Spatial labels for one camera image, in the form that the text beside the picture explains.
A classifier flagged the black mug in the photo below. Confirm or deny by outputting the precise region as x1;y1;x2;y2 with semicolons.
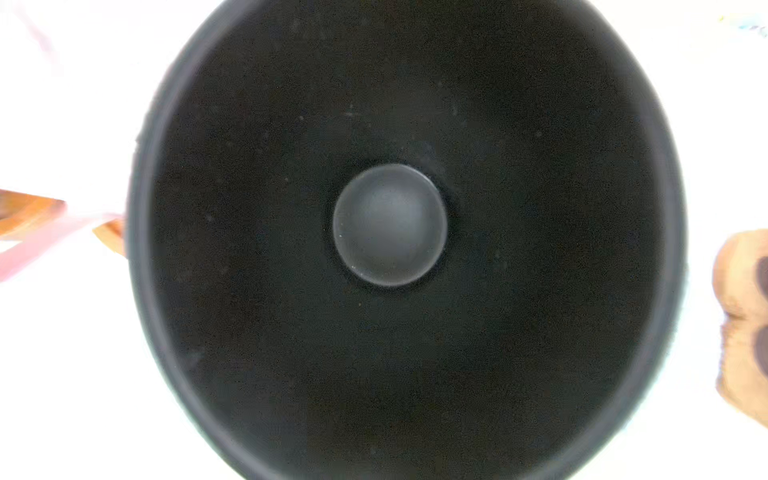
126;1;686;479

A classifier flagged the brown paw coaster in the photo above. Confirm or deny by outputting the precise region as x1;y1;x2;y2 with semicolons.
712;229;767;425

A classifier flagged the dusty pink mug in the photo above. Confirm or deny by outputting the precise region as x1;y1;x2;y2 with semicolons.
1;213;125;282

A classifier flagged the dark brown round coaster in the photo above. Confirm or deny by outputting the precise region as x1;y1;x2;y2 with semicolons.
1;190;125;256

